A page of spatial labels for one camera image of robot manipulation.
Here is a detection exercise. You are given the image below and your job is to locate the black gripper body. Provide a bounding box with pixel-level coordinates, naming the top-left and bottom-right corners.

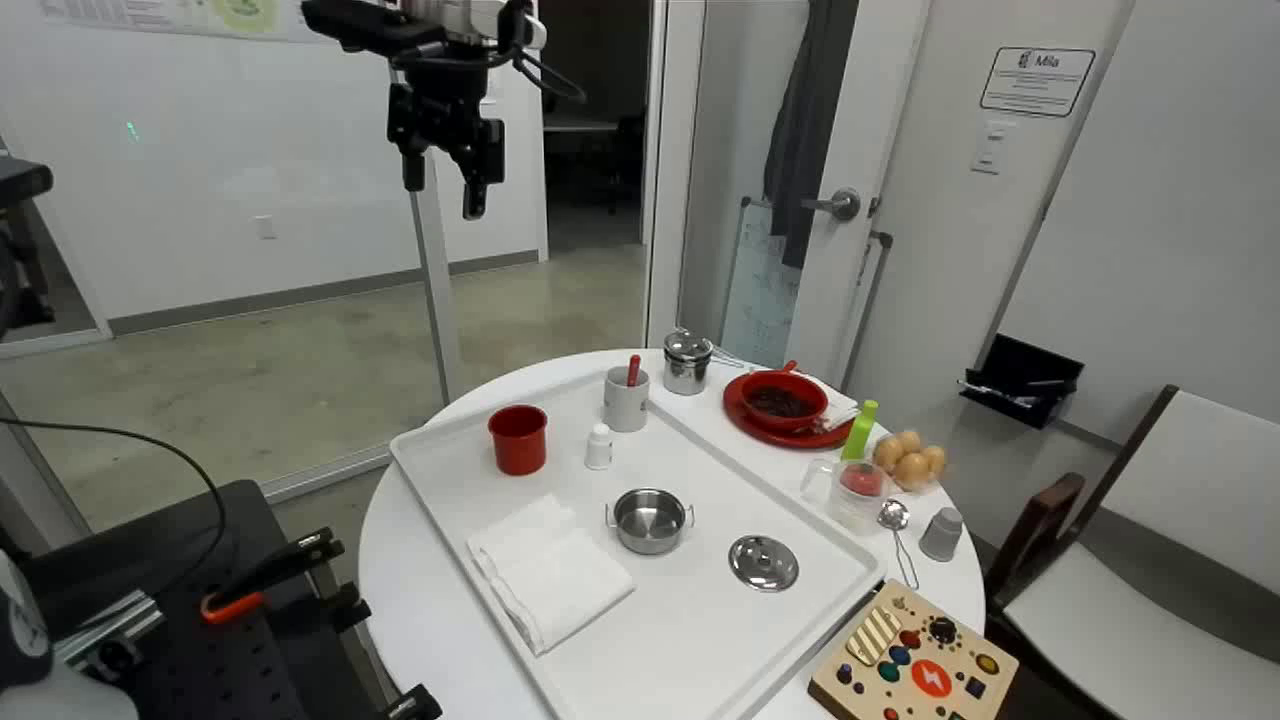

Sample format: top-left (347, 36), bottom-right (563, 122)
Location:
top-left (386, 54), bottom-right (512, 180)

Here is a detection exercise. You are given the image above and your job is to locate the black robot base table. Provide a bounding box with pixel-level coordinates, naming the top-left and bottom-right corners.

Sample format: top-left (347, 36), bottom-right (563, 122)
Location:
top-left (0, 476), bottom-right (445, 720)

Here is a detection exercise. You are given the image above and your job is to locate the red plastic cup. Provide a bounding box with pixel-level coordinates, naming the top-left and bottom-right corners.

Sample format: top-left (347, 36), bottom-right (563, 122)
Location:
top-left (486, 402), bottom-right (552, 480)

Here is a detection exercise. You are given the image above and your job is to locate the white mug with red spoon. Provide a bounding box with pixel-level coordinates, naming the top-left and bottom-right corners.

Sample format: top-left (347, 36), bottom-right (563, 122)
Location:
top-left (600, 351), bottom-right (657, 438)

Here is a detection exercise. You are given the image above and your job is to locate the small steel cup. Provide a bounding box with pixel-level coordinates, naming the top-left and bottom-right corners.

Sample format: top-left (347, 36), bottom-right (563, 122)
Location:
top-left (660, 327), bottom-right (721, 402)

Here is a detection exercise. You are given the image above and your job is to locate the small white bottle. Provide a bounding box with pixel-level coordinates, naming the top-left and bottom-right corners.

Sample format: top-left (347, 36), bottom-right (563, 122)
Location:
top-left (580, 422), bottom-right (619, 476)

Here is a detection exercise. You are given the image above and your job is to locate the dark hanging coat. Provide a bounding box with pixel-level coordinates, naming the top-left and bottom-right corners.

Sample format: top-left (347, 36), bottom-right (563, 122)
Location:
top-left (762, 0), bottom-right (866, 273)

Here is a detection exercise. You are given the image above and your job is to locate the red bowl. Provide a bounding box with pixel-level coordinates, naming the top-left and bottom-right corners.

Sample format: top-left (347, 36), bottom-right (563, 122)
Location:
top-left (721, 360), bottom-right (859, 455)

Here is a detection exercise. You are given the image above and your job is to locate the white folded cloth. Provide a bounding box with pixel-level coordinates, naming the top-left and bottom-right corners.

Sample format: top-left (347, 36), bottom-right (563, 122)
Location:
top-left (466, 492), bottom-right (639, 655)

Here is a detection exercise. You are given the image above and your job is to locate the black equipment stand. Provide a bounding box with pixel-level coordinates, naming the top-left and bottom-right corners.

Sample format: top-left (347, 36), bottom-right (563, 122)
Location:
top-left (0, 151), bottom-right (62, 338)

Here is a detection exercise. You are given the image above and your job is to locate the round white table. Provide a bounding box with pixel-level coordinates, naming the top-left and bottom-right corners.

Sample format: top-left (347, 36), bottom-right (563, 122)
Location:
top-left (358, 347), bottom-right (994, 720)

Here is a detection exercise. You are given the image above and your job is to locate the green plastic bottle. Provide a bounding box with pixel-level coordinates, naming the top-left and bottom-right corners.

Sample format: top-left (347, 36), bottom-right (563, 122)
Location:
top-left (836, 396), bottom-right (884, 468)

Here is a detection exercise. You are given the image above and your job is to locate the clear container with tomato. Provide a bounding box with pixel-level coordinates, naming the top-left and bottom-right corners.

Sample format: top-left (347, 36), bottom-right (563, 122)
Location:
top-left (827, 455), bottom-right (898, 538)

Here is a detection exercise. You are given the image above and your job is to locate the silver measuring spoon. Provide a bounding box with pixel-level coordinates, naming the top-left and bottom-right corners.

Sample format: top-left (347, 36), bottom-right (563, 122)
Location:
top-left (875, 496), bottom-right (923, 592)

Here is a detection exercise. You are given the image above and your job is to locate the large white tray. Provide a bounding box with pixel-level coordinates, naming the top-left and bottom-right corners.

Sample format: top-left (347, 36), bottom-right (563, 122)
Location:
top-left (386, 365), bottom-right (887, 720)

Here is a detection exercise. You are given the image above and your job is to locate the white door sign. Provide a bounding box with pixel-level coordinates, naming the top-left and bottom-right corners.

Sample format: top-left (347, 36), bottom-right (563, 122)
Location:
top-left (977, 42), bottom-right (1099, 122)

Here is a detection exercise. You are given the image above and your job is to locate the small gray cup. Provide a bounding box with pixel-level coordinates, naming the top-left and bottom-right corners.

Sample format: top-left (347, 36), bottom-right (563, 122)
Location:
top-left (918, 503), bottom-right (967, 563)

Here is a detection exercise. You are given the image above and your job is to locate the wooden busy board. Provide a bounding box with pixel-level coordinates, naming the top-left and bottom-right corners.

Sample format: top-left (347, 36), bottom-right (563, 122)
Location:
top-left (804, 578), bottom-right (1026, 720)

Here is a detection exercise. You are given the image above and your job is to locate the dark wooden chair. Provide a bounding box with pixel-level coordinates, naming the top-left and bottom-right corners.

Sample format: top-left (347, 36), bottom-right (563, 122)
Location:
top-left (983, 382), bottom-right (1280, 720)

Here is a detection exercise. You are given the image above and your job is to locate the white frame post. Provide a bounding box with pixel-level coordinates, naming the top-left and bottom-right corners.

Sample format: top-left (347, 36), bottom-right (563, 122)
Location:
top-left (404, 175), bottom-right (472, 404)

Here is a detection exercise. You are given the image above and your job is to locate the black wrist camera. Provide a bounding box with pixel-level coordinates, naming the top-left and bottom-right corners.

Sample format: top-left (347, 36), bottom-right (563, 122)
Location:
top-left (301, 0), bottom-right (453, 60)

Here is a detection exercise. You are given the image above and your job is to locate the wall poster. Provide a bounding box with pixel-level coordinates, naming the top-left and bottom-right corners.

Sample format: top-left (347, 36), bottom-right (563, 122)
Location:
top-left (35, 0), bottom-right (312, 46)

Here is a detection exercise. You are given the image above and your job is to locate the silver door handle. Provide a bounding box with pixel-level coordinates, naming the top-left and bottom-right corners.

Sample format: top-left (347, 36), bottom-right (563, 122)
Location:
top-left (802, 189), bottom-right (869, 228)

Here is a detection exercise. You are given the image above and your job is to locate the thin black cable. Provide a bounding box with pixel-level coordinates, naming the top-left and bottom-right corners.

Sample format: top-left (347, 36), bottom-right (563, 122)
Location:
top-left (0, 412), bottom-right (237, 563)

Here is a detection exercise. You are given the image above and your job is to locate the black clamp orange handle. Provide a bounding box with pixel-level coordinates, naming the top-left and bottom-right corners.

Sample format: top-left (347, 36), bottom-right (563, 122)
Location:
top-left (196, 524), bottom-right (347, 632)

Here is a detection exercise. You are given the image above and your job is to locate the silver metal bracket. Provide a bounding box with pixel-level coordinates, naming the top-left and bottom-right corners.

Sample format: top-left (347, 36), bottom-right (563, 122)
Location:
top-left (49, 590), bottom-right (167, 674)

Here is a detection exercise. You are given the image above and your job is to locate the black wall tray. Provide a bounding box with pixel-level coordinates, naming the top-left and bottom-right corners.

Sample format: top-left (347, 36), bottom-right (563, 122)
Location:
top-left (956, 332), bottom-right (1087, 432)

